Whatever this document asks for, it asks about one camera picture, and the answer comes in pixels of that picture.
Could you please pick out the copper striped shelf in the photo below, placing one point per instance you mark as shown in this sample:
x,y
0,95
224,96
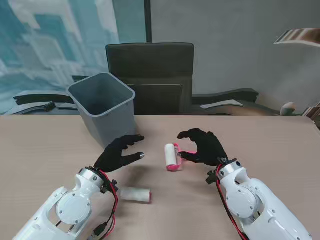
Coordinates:
x,y
297,35

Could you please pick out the small black box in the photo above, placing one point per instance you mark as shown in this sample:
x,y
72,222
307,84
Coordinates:
x,y
49,106

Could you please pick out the black window frame post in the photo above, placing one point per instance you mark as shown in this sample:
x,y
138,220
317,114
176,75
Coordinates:
x,y
148,20

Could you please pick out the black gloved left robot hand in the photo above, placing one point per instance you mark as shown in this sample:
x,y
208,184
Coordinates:
x,y
112,155

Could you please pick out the white paper sheet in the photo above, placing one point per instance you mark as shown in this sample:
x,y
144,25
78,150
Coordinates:
x,y
222,103

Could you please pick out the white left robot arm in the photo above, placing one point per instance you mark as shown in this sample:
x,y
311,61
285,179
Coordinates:
x,y
72,207

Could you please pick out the copper striped corner piece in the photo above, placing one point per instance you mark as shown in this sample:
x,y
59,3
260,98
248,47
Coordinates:
x,y
312,112

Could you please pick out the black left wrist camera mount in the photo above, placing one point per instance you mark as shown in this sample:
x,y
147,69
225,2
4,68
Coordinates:
x,y
110,186

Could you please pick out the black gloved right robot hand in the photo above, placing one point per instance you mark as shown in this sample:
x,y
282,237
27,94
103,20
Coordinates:
x,y
210,147

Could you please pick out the dark curved armrest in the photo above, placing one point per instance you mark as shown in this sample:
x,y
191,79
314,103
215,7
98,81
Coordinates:
x,y
237,93
37,98

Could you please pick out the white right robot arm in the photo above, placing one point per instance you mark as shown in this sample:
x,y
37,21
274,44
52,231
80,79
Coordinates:
x,y
250,197

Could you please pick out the beige round knob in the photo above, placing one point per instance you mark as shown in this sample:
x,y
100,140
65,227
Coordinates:
x,y
288,107

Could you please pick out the white sticky lint roll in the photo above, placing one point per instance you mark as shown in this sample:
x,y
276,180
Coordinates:
x,y
170,155
135,195

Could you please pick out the black office chair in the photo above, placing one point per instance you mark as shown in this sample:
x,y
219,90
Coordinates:
x,y
150,65

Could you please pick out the grey plastic waste bin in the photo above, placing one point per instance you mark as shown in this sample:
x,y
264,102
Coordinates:
x,y
112,130

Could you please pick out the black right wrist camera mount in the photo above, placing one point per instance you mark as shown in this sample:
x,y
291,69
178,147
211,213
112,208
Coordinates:
x,y
212,176

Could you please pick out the grey flat card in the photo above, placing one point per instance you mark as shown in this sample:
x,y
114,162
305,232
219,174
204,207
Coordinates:
x,y
67,108

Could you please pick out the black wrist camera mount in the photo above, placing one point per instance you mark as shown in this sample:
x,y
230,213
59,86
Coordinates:
x,y
110,186
212,176

